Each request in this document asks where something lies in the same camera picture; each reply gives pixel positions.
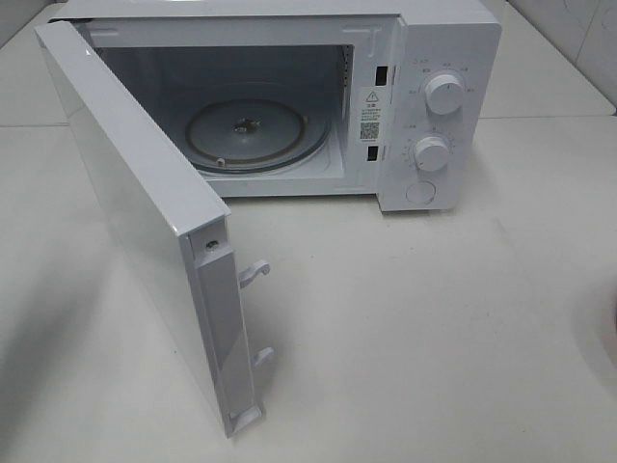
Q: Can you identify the glass turntable tray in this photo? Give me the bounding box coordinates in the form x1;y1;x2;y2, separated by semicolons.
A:
185;83;332;176

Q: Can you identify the white microwave oven body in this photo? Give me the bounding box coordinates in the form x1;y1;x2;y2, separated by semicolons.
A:
42;1;501;212

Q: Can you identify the white warning label sticker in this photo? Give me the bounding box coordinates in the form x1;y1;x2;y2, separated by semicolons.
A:
357;86;387;143

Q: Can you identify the white dial knob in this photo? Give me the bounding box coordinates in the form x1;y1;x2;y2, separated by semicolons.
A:
423;69;465;116
414;136;451;172

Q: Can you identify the round white door button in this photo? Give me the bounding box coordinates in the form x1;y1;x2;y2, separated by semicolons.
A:
406;180;437;204

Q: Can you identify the white microwave door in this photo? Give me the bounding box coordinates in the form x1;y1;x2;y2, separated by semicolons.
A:
36;21;274;436

